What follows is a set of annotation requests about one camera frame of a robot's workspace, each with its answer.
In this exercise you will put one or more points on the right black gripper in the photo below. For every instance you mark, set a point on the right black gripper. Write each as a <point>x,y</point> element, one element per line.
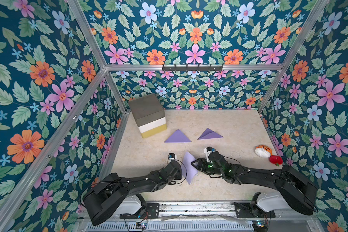
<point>204,164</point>

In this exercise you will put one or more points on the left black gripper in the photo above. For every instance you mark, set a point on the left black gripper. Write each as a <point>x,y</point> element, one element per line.
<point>179,173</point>

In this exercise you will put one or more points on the pale purple paper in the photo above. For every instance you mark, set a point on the pale purple paper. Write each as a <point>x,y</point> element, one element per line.
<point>189,172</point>

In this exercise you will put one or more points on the purple square paper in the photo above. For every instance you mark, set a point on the purple square paper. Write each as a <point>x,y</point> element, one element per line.
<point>209,134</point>
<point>178,137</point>

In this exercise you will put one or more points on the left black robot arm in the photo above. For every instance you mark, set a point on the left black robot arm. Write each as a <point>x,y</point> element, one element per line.
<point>104,198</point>

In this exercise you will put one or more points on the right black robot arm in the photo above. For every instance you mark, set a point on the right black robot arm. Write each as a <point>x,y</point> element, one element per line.
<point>296,189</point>

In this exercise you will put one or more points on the orange white plush toy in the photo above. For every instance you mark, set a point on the orange white plush toy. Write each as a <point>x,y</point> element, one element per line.
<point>263,151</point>

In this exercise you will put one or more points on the grey white yellow block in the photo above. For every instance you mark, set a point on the grey white yellow block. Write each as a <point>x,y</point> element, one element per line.
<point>149,115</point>

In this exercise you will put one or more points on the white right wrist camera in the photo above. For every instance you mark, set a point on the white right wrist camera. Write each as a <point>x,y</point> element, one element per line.
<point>208,151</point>

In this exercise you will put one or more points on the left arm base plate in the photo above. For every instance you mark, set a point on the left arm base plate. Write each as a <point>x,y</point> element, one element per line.
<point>150,211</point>

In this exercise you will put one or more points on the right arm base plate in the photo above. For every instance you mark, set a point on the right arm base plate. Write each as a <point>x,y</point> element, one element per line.
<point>251,210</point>

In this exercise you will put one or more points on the black hook rail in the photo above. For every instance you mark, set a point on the black hook rail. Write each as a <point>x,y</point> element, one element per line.
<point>187,67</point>

